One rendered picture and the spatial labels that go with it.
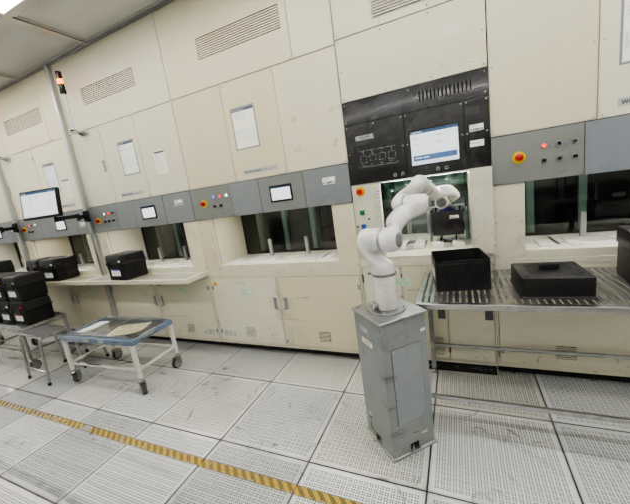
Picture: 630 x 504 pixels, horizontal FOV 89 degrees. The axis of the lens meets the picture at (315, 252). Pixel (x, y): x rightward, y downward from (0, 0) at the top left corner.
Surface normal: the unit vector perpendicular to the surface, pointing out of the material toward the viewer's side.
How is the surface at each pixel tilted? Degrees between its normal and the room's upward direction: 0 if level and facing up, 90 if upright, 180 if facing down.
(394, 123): 90
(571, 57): 90
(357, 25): 90
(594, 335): 90
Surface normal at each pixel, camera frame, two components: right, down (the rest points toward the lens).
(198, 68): -0.40, 0.23
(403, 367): 0.36, 0.13
